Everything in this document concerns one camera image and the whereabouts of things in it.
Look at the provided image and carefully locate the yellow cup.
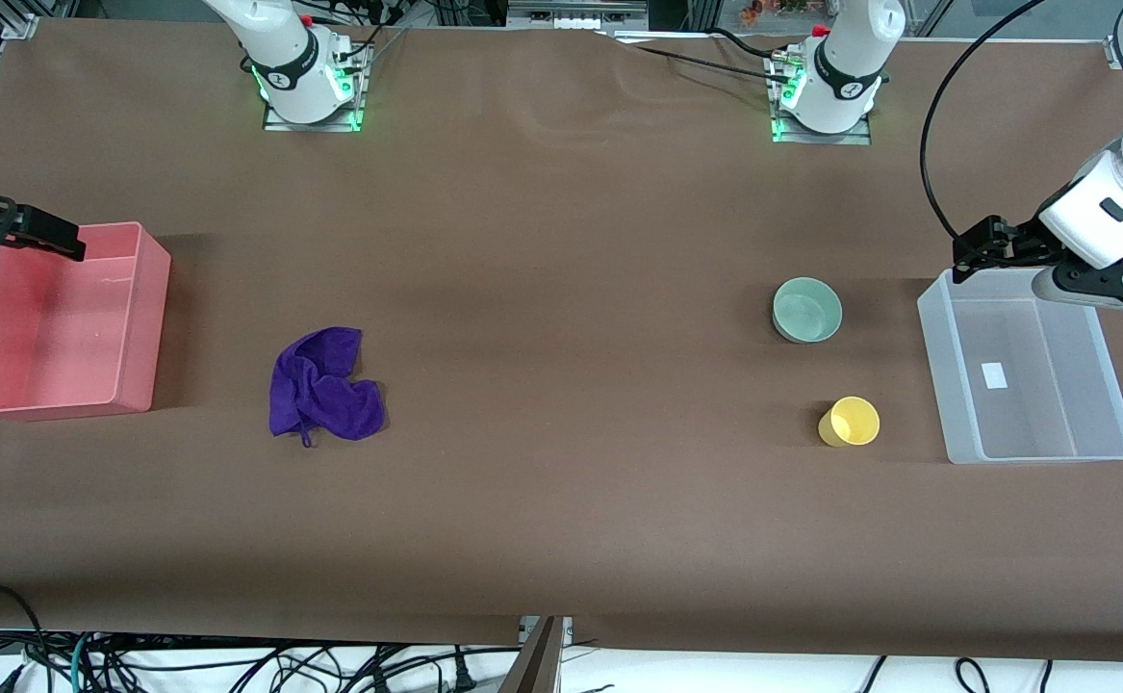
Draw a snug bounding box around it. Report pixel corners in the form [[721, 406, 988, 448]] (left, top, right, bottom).
[[818, 396, 881, 449]]

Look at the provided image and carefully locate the teal floor cable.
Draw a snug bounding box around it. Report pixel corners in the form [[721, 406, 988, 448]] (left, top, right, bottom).
[[68, 633, 95, 693]]

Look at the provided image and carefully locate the brown table cover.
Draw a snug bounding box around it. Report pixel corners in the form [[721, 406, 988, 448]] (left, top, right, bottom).
[[0, 17, 1123, 665]]

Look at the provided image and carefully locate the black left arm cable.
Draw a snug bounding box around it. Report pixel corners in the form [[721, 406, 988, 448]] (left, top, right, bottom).
[[920, 0, 1048, 244]]

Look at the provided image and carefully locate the purple cloth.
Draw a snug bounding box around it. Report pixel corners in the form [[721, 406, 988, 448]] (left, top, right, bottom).
[[269, 327, 387, 449]]

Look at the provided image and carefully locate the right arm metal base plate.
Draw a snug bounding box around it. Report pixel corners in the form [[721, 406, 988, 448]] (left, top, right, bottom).
[[263, 43, 367, 134]]

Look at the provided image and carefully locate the pale green bowl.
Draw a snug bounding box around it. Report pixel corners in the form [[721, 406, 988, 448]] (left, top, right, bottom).
[[773, 277, 844, 345]]

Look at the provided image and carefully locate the black base cable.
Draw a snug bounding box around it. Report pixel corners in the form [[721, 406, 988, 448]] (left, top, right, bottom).
[[345, 19, 413, 64], [609, 32, 798, 88], [708, 26, 791, 63]]

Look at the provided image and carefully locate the orange background clutter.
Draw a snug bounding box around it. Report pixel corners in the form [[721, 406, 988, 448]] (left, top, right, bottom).
[[739, 0, 812, 25]]

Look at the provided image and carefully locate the clear plastic bin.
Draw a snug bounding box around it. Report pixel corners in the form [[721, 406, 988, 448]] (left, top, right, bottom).
[[917, 268, 1123, 465]]

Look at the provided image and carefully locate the wooden beam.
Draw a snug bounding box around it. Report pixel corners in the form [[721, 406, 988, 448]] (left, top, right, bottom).
[[501, 616, 564, 693]]

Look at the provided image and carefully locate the small metal bracket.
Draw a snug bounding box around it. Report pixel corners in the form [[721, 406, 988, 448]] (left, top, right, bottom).
[[519, 616, 574, 648]]

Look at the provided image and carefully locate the pink plastic bin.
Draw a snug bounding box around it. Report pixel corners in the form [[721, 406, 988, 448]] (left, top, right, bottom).
[[0, 221, 172, 422]]

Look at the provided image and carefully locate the aluminium frame rail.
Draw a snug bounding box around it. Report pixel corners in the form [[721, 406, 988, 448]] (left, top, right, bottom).
[[508, 0, 649, 30]]

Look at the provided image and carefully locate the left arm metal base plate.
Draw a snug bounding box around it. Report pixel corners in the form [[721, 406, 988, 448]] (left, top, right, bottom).
[[770, 53, 873, 146]]

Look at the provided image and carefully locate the black plug cable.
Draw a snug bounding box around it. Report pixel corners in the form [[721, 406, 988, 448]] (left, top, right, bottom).
[[446, 647, 480, 693]]

